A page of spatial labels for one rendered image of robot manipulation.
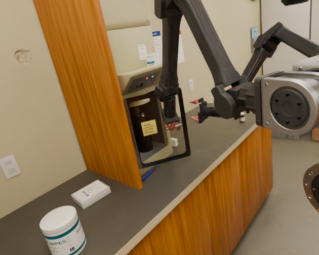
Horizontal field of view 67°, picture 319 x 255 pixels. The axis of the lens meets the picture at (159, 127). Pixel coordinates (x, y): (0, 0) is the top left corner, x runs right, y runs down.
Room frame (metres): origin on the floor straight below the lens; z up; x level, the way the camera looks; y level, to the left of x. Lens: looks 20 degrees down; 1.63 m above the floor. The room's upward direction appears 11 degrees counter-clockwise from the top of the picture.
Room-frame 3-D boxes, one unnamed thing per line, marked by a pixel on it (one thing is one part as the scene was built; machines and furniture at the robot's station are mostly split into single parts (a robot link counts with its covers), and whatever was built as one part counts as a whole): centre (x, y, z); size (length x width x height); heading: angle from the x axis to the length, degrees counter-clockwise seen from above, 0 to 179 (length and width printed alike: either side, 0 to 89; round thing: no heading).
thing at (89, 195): (1.07, 0.41, 0.96); 0.16 x 0.12 x 0.04; 130
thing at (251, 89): (0.58, -0.26, 1.45); 0.09 x 0.08 x 0.12; 113
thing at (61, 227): (0.75, 0.43, 1.02); 0.13 x 0.13 x 0.15
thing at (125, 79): (1.25, 0.01, 1.46); 0.32 x 0.12 x 0.10; 135
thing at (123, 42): (1.38, 0.14, 1.33); 0.32 x 0.25 x 0.77; 135
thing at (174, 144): (1.20, 0.00, 1.19); 0.30 x 0.01 x 0.40; 99
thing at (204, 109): (1.31, -0.29, 1.20); 0.07 x 0.07 x 0.10; 45
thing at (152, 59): (1.30, -0.03, 1.54); 0.05 x 0.05 x 0.06; 53
